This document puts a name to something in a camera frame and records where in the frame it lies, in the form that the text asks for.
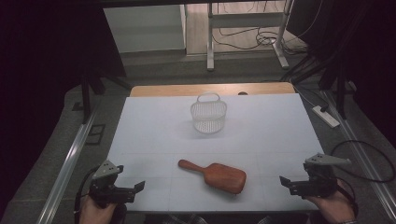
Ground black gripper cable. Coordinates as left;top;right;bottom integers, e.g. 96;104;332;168
330;139;396;217
74;166;101;224

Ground white cabinet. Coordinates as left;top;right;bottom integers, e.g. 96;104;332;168
103;4;188;54

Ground brown wooden hairbrush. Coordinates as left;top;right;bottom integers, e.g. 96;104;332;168
177;159;248;195

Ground black floor cables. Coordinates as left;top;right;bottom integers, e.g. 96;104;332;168
211;26;307;55

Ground aluminium floor rail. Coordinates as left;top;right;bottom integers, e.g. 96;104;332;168
320;90;396;222
36;110;101;224

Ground white power strip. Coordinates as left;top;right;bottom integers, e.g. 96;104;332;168
311;105;341;129

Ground person's left hand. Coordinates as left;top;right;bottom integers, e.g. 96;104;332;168
78;194;121;224

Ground black curtain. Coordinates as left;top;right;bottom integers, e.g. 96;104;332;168
286;0;396;147
0;0;127;218

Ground white board mat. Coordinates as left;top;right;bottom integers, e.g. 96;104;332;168
106;92;325;213

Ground white metal desk frame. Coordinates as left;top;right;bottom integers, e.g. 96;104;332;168
205;0;295;72

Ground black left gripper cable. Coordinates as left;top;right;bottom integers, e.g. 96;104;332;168
74;166;101;224

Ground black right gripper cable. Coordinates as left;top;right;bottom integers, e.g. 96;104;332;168
330;139;396;217

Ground white plastic basket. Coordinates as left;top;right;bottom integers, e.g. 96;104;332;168
190;91;228;135

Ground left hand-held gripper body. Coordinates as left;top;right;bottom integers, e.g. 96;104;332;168
88;160;138;209

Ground person's right hand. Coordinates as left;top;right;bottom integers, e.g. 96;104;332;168
306;179;358;224

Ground black metal stand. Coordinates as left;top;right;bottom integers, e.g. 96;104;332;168
279;52;358;120
79;73;132;124

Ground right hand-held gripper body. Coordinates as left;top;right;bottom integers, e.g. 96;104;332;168
289;152;353;199

